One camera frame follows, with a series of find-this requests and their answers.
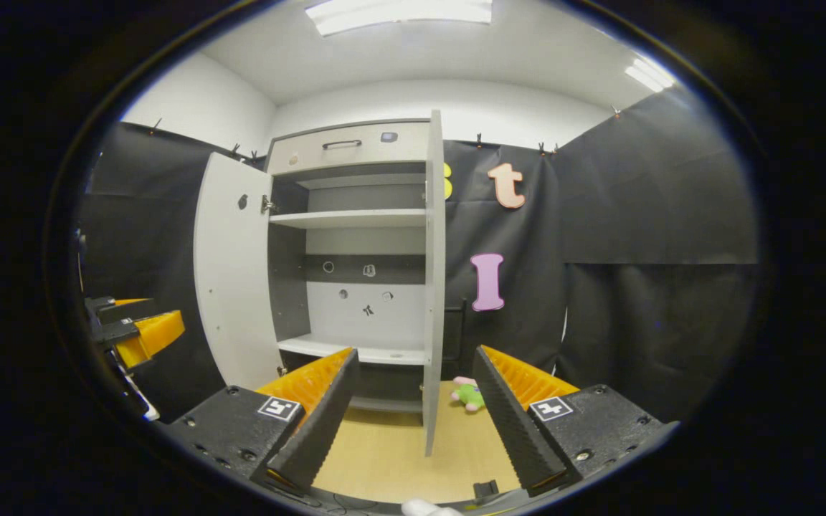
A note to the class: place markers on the small ceiling light panel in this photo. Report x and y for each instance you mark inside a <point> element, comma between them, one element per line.
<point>648,74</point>

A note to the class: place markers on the light grey cabinet shelf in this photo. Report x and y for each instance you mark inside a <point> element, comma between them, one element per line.
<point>312,345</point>
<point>355,218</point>

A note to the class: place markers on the green and pink plush toy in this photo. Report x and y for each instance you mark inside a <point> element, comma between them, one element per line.
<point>469,395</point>

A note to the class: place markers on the black backdrop cloth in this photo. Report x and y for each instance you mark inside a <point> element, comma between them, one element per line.
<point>657,215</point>

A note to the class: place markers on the grey cabinet drawer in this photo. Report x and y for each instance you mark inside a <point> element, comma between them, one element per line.
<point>377,150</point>

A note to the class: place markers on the long ceiling light panel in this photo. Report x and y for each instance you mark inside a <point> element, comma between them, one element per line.
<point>399,13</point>

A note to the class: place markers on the grey double-door shoe cabinet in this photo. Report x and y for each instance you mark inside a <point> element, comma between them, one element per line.
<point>370,315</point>

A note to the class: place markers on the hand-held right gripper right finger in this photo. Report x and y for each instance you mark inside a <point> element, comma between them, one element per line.
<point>517,437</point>

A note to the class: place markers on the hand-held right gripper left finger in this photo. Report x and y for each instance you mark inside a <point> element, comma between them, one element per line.
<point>323,430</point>

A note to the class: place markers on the row of backdrop clips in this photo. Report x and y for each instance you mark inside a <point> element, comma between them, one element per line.
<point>479,138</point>

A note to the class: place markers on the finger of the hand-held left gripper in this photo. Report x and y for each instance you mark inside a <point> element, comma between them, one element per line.
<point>158,333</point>
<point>122,314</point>

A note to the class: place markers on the grey cabinet door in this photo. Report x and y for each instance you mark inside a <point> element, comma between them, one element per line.
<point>433,287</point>
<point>234,287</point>

